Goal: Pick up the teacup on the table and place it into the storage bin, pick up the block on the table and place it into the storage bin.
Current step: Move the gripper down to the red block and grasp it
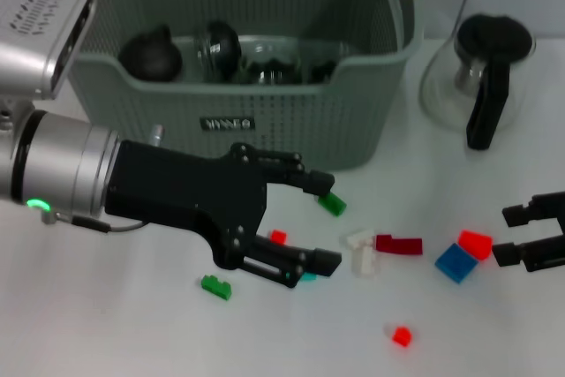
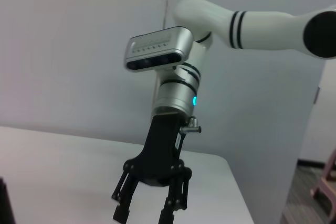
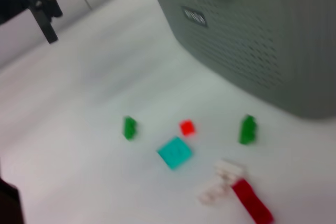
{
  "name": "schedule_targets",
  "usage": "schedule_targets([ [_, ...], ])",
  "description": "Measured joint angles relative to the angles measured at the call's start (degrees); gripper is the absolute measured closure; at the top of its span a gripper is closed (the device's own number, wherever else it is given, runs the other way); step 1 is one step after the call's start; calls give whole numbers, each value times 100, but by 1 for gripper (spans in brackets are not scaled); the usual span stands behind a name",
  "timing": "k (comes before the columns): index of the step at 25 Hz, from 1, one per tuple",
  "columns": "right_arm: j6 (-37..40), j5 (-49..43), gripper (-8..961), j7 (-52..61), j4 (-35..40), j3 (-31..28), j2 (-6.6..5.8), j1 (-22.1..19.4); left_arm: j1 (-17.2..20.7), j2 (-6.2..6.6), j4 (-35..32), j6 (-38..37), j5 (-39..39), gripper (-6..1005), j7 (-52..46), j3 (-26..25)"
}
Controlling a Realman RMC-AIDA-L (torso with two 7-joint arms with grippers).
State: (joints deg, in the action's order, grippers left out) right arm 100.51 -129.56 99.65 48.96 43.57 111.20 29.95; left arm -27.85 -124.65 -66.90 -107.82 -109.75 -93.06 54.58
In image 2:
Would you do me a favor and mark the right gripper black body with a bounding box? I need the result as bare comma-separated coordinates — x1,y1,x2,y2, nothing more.
123,113,192,187

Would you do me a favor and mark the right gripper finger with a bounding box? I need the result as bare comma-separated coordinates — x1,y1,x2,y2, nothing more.
158,168,193,224
111,165,141,222

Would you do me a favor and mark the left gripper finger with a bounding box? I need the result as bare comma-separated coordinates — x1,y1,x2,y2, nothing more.
0,176,16,224

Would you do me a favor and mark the pink wooden chair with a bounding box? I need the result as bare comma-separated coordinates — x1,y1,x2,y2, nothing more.
309,148,336,205

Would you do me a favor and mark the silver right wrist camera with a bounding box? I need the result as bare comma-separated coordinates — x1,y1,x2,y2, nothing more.
123,26,194,73

